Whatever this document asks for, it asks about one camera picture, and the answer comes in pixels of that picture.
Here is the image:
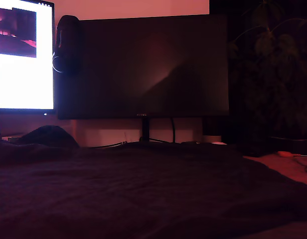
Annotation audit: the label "dark computer monitor with stand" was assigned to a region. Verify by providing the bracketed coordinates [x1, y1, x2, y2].
[57, 13, 230, 144]

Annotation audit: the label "dark table cloth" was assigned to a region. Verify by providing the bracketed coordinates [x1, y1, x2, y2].
[0, 125, 307, 239]

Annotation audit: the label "black headphones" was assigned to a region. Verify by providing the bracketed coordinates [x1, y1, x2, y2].
[52, 14, 81, 75]

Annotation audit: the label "lit computer monitor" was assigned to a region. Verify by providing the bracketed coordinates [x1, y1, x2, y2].
[0, 0, 56, 117]

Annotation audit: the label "large leafy house plant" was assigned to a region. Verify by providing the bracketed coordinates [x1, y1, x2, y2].
[228, 0, 307, 140]

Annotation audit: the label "dark planter box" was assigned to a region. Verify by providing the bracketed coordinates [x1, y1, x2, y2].
[268, 135, 307, 156]

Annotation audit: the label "white box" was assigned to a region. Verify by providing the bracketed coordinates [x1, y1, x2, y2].
[0, 135, 23, 142]

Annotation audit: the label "black monitor cable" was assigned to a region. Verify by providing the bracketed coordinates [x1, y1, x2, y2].
[170, 118, 176, 144]

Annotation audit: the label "black cable with white end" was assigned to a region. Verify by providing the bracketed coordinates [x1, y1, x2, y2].
[88, 131, 128, 149]

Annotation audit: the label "orange-handled tool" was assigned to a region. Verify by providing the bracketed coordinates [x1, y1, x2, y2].
[277, 150, 307, 158]

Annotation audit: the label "black cable loop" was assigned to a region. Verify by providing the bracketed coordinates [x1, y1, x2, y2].
[294, 157, 307, 175]

